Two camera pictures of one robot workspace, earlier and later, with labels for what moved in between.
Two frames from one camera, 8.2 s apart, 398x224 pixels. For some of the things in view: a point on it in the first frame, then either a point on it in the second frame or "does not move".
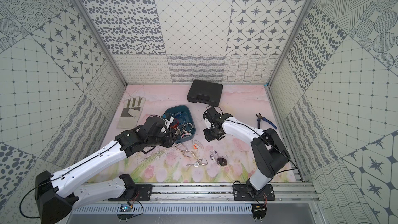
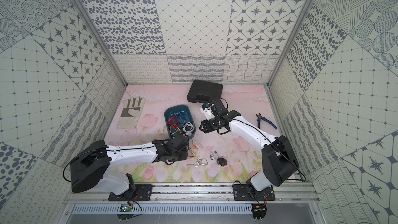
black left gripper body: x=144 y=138 -> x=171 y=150
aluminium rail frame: x=222 y=193 does not move
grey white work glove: x=131 y=111 does not move
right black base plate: x=247 y=192 does not move
